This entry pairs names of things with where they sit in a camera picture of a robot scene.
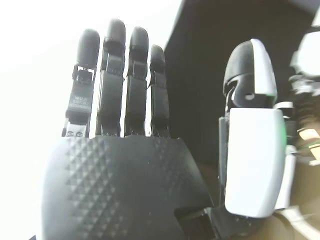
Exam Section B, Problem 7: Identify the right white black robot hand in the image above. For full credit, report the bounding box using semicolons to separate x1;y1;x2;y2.
41;17;287;240

